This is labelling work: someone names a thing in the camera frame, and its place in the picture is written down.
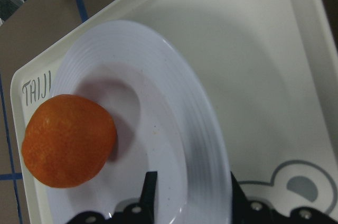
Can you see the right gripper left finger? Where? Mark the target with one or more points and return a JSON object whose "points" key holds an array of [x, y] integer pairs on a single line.
{"points": [[141, 211]]}

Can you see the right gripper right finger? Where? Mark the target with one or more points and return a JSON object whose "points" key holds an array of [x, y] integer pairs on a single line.
{"points": [[254, 211]]}

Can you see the white round plate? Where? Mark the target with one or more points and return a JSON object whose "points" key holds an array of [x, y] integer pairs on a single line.
{"points": [[165, 123]]}

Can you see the orange fruit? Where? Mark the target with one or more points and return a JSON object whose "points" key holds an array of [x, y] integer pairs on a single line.
{"points": [[67, 141]]}

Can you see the cream bear tray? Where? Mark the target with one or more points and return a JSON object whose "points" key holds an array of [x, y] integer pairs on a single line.
{"points": [[269, 71]]}

